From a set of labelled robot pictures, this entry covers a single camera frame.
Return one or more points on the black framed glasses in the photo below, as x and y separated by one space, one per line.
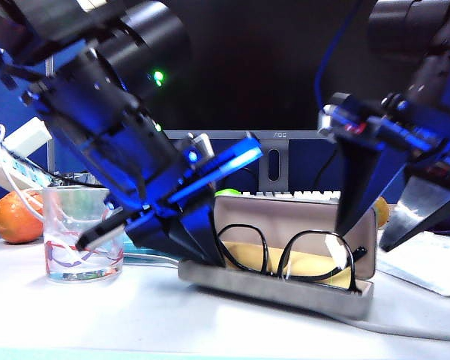
281 262

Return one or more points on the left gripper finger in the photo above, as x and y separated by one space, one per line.
202 225
161 236

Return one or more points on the black computer monitor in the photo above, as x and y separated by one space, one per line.
247 75

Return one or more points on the aluminium partition post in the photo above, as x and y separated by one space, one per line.
51 157

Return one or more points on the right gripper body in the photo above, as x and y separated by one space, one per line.
397 131

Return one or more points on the clear plastic document folder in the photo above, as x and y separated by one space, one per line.
435 270

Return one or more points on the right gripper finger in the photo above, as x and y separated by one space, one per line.
356 176
416 210

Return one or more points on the yellow lens cleaning cloth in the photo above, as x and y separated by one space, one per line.
307 264

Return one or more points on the orange fruit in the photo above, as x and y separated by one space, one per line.
15 221

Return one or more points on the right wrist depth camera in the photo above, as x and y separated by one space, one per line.
326 122

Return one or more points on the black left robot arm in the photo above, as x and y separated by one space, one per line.
97 75

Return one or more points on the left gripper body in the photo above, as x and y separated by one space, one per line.
195 187

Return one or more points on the white and grey keyboard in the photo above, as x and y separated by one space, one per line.
303 195

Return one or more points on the glass cup with ribbon print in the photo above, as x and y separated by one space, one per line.
82 270

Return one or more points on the grey suede glasses case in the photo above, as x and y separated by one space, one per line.
270 292

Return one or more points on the white charger adapter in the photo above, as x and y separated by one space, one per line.
26 137

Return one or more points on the brown kiwi fruit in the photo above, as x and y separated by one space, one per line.
383 212

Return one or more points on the grey monitor stand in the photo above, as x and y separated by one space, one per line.
264 168

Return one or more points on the green apple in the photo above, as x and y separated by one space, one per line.
228 192

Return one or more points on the white power strip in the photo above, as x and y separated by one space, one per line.
7 168

